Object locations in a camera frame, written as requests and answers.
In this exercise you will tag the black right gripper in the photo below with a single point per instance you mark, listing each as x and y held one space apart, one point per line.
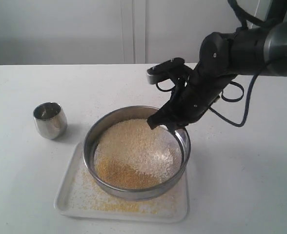
196 89

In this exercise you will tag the rice and millet grains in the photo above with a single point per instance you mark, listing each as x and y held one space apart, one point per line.
130 155

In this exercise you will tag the round steel mesh sieve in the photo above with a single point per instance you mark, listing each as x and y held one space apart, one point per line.
90 144

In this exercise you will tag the stainless steel cup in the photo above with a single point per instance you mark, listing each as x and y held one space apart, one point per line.
50 120

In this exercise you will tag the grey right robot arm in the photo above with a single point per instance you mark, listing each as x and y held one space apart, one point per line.
256 52

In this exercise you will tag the white plastic tray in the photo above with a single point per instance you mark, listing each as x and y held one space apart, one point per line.
62 197

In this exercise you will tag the yellow millet grains on tray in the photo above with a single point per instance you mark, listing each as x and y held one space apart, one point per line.
86 195

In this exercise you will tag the white cabinet doors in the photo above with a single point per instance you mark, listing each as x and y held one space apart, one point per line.
108 31

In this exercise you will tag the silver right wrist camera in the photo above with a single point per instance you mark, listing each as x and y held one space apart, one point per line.
163 71

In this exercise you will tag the dark grey post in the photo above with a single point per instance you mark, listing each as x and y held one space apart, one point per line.
276 13

